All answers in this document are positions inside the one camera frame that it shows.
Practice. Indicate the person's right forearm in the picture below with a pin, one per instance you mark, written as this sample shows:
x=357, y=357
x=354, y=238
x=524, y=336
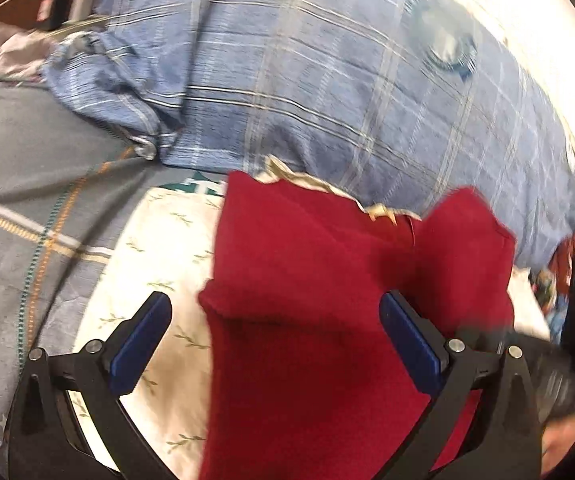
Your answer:
x=560, y=447

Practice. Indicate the red knit garment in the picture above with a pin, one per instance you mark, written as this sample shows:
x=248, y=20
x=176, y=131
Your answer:
x=307, y=285

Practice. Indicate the grey crumpled cloth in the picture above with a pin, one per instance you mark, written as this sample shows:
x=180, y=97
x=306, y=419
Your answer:
x=2, y=55

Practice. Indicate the colourful printed cloth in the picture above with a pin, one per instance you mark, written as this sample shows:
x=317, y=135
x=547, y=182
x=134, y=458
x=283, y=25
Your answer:
x=550, y=285

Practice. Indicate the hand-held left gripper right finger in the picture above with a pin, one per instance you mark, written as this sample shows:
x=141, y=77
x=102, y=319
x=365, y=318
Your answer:
x=412, y=347

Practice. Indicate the white leaf-print cloth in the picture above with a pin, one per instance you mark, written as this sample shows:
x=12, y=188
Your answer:
x=167, y=260

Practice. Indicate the white charger plug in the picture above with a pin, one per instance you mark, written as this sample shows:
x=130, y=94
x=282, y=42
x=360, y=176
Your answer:
x=82, y=4

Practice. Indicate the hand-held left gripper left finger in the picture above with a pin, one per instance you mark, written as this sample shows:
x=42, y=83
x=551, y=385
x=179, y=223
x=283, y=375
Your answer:
x=137, y=347

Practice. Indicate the grey plaid bed sheet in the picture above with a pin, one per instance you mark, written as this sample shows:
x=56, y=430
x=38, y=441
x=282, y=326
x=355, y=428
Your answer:
x=27, y=160

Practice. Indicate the blue plaid quilt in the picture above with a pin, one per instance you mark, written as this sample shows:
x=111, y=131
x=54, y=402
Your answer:
x=317, y=60

